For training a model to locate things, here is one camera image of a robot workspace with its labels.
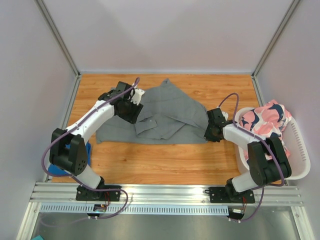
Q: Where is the grey shirt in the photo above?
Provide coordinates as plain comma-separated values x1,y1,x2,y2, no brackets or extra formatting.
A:
95,79,209,145

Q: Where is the pink patterned garment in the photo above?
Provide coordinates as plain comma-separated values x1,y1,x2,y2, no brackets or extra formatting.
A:
239,99,292,157

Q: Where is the blue t-shirt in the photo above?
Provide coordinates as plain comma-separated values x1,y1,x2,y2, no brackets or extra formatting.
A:
48,142,92,177

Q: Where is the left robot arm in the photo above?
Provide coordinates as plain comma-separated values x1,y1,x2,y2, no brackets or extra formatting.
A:
44,77,145,201

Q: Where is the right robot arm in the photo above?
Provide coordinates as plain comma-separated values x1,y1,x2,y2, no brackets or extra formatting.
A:
204,108,292,203

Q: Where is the white laundry basket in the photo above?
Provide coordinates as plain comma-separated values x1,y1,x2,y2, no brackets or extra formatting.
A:
234,107,311,181

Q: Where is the teal object at bottom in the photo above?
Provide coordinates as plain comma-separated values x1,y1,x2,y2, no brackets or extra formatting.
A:
31,235,44,240

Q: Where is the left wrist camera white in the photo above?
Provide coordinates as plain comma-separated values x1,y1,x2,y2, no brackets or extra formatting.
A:
130,88,145,106

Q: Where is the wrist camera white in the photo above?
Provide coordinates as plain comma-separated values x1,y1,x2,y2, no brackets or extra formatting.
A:
221,111,229,121
130,88,145,106

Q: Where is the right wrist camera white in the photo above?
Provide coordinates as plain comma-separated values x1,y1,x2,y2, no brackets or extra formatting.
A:
221,111,229,121

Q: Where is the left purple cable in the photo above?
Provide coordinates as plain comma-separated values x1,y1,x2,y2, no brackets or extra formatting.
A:
40,76,141,221

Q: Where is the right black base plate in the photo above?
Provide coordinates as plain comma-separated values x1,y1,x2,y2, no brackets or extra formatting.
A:
205,186,256,204

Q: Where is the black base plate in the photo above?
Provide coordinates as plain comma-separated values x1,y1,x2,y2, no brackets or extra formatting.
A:
75,185,122,202
205,186,256,204

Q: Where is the aluminium front rail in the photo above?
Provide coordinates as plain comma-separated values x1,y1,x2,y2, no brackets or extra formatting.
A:
29,182,304,207

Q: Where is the slotted cable duct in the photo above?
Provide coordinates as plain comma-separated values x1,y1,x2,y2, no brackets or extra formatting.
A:
39,203,229,216

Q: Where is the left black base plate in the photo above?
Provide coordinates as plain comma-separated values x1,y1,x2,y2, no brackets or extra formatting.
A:
75,185,122,202

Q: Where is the left aluminium frame post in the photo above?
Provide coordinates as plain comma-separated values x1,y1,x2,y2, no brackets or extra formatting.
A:
34,0,81,77

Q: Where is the aluminium frame post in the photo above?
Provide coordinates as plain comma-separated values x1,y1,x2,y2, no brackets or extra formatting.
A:
251,0,302,80
34,0,81,77

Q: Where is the right aluminium frame post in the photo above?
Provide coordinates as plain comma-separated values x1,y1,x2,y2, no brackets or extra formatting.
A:
251,0,302,80

